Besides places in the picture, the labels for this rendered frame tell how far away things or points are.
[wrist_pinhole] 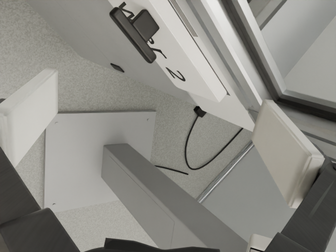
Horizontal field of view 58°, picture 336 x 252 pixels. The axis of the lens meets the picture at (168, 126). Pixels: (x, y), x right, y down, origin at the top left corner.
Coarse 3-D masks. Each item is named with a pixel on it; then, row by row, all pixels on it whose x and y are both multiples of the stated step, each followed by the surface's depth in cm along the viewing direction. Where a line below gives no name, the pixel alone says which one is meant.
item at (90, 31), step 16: (32, 0) 89; (48, 0) 74; (64, 0) 63; (80, 0) 55; (96, 0) 49; (48, 16) 92; (64, 16) 76; (80, 16) 64; (96, 16) 56; (64, 32) 95; (80, 32) 78; (96, 32) 66; (112, 32) 57; (80, 48) 98; (96, 48) 80; (112, 48) 67; (128, 48) 58; (112, 64) 81; (128, 64) 69; (144, 64) 60; (144, 80) 71; (160, 80) 61; (176, 96) 62
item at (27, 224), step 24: (0, 168) 10; (0, 192) 9; (24, 192) 9; (0, 216) 8; (24, 216) 7; (48, 216) 7; (0, 240) 7; (24, 240) 7; (48, 240) 7; (72, 240) 7
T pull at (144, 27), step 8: (112, 16) 32; (120, 16) 32; (136, 16) 33; (144, 16) 33; (120, 24) 32; (128, 24) 32; (136, 24) 33; (144, 24) 34; (152, 24) 34; (128, 32) 33; (136, 32) 33; (144, 32) 34; (152, 32) 34; (136, 40) 34; (144, 40) 34; (136, 48) 35; (144, 48) 34; (144, 56) 35; (152, 56) 35
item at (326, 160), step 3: (315, 144) 16; (318, 147) 16; (318, 150) 16; (321, 153) 15; (324, 156) 15; (324, 159) 15; (327, 159) 15; (324, 162) 14; (327, 162) 14; (330, 162) 15; (324, 165) 14; (321, 168) 14; (318, 171) 14; (321, 171) 14; (318, 174) 14; (315, 180) 14
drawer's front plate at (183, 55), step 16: (112, 0) 39; (128, 0) 35; (144, 0) 32; (160, 0) 32; (160, 16) 33; (176, 16) 33; (160, 32) 36; (176, 32) 34; (160, 48) 40; (176, 48) 36; (192, 48) 36; (160, 64) 46; (176, 64) 41; (192, 64) 37; (208, 64) 38; (176, 80) 47; (192, 80) 42; (208, 80) 39; (208, 96) 42
